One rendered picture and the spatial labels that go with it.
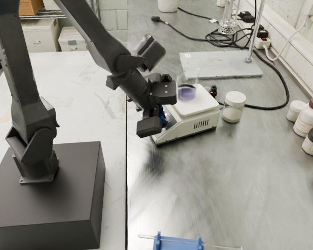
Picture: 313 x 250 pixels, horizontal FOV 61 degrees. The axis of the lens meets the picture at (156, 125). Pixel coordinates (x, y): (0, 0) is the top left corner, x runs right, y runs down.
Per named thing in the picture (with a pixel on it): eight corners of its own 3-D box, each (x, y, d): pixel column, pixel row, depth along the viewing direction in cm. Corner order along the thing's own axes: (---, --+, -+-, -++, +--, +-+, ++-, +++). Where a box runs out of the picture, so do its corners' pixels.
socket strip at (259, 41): (257, 49, 118) (259, 39, 115) (231, 16, 148) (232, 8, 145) (269, 48, 119) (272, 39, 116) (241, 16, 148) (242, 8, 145)
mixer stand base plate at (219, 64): (186, 79, 100) (186, 77, 99) (178, 54, 115) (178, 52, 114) (263, 76, 102) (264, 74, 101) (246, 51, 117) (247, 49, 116)
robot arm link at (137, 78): (111, 86, 55) (139, 53, 56) (97, 79, 59) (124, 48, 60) (128, 105, 60) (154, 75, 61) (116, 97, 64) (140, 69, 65)
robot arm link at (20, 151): (25, 169, 48) (12, 143, 44) (7, 145, 53) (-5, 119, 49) (59, 152, 51) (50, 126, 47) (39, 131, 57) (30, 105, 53)
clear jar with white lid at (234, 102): (231, 126, 81) (236, 105, 75) (217, 115, 84) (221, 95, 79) (244, 118, 83) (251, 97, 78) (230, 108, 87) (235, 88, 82)
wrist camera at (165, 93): (144, 97, 61) (171, 89, 59) (145, 76, 66) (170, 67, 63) (155, 113, 65) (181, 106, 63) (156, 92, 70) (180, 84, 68)
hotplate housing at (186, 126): (156, 147, 74) (156, 126, 69) (139, 119, 83) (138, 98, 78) (224, 127, 81) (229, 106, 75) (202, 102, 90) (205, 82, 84)
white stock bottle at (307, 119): (304, 122, 82) (318, 93, 75) (319, 135, 78) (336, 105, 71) (288, 126, 81) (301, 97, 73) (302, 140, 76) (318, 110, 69)
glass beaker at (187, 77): (185, 107, 74) (187, 81, 69) (170, 96, 78) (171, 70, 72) (202, 97, 77) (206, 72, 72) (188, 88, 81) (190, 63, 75)
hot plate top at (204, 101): (182, 118, 71) (182, 115, 71) (163, 93, 80) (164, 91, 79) (220, 107, 75) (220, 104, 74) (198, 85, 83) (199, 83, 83)
